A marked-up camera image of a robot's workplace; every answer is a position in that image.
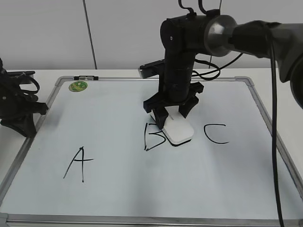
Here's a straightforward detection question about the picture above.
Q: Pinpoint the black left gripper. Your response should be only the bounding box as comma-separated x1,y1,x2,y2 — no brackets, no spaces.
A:
0,61,49,138

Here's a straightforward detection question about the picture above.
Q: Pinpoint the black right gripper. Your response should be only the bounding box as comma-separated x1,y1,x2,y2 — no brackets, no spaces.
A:
143,51,204,130

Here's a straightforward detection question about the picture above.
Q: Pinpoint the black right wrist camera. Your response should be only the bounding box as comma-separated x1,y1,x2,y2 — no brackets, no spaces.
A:
138,59,165,79

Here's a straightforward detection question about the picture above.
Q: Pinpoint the white rectangular board eraser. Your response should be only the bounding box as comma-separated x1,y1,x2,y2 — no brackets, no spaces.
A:
155,107,194,147

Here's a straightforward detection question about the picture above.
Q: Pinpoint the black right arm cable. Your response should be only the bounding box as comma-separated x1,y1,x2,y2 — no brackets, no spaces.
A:
269,35,285,227

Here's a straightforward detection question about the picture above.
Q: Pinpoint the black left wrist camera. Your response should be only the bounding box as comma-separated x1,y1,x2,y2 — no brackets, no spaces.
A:
7,71,36,85

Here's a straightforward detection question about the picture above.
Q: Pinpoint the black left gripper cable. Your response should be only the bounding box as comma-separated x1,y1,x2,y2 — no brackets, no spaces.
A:
18,77,41,104

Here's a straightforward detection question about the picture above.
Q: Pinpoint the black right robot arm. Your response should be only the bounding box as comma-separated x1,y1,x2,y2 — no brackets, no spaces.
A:
143,11,303,129

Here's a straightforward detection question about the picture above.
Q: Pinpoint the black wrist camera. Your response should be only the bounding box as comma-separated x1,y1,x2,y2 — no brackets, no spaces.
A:
138,59,165,79
7,71,36,85

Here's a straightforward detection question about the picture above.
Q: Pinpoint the round green magnet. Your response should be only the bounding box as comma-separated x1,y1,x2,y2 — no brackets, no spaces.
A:
69,81,88,92

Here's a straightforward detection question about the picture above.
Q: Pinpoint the white board with grey frame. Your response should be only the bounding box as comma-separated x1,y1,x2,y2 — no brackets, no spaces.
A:
0,75,303,227

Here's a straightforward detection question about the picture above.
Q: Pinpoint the black and silver hanger clip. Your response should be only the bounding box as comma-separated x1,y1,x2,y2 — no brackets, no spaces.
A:
73,75,99,81

